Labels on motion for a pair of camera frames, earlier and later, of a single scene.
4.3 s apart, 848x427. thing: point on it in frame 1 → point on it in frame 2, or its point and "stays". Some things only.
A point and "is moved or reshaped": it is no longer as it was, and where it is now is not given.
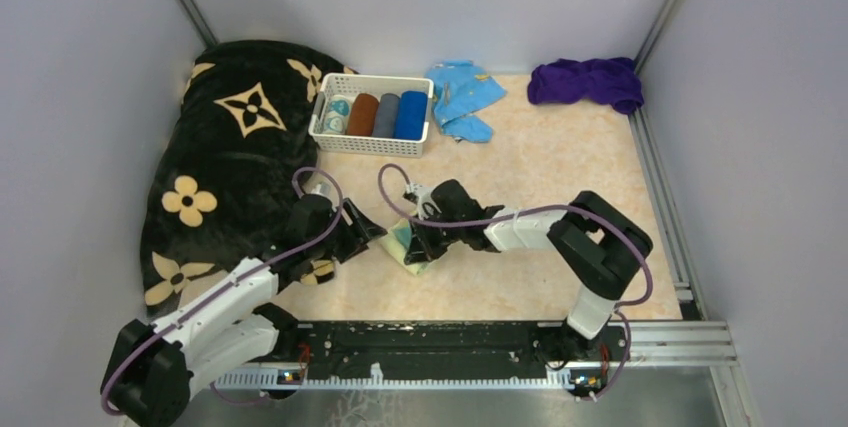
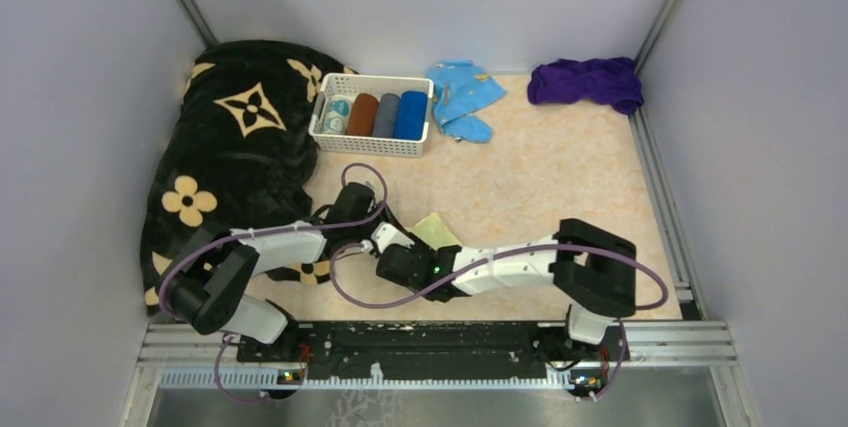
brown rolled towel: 362,115 stays
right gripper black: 421,249 → 420,245
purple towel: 610,81 stays
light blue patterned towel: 458,89 stays
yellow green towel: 396,242 is moved or reshaped
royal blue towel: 411,115 stays
